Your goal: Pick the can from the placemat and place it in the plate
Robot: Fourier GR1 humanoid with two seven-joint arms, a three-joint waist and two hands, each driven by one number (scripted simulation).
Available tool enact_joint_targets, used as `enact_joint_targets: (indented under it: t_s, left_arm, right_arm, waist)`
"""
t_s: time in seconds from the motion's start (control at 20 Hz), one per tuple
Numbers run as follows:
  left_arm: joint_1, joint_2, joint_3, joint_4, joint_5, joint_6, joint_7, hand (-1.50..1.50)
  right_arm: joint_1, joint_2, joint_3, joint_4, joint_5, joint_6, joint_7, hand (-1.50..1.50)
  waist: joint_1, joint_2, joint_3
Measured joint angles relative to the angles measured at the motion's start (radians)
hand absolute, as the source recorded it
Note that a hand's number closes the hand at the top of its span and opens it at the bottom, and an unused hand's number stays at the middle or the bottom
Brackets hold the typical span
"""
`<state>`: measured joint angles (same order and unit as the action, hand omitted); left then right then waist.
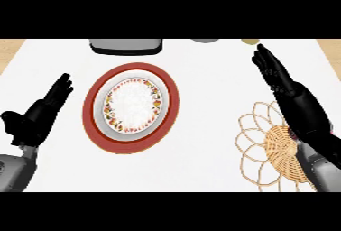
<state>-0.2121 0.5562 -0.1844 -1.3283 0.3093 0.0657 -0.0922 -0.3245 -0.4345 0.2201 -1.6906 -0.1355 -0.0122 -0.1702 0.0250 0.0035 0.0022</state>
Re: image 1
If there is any grey and black appliance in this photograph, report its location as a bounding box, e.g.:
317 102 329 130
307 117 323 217
89 38 164 56

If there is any olive green round object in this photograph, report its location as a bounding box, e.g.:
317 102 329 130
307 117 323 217
239 38 261 46

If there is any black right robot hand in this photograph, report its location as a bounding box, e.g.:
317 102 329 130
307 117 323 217
251 43 341 170

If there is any grey round object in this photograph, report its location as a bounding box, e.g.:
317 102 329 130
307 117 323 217
189 38 221 44

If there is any red rimmed floral plate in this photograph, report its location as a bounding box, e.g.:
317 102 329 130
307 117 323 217
81 61 182 155

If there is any woven wicker flower placemat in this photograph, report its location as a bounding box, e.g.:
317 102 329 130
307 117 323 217
233 101 317 192

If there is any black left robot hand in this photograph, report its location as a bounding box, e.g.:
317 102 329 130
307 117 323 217
0 72 75 148

